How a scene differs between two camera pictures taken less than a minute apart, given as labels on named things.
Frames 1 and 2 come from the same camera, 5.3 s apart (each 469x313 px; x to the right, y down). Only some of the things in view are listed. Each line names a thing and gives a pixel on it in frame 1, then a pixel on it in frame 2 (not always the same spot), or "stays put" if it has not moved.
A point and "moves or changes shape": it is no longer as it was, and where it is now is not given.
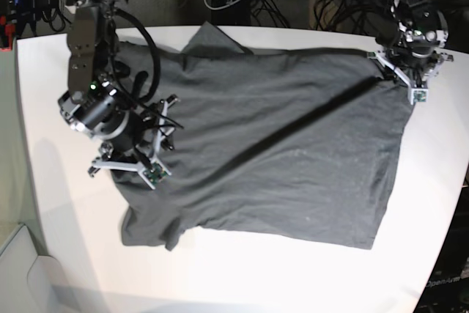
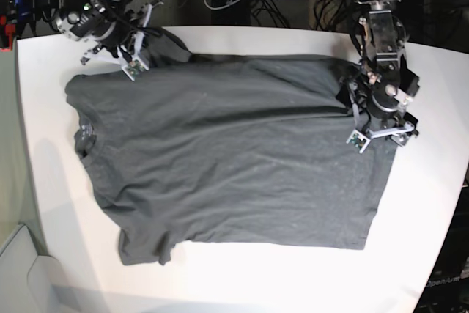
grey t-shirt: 294,144 moves or changes shape
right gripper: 415,68 → 399,128
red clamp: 9,31 stays put
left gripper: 146,134 → 123,33
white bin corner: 31,283 stays put
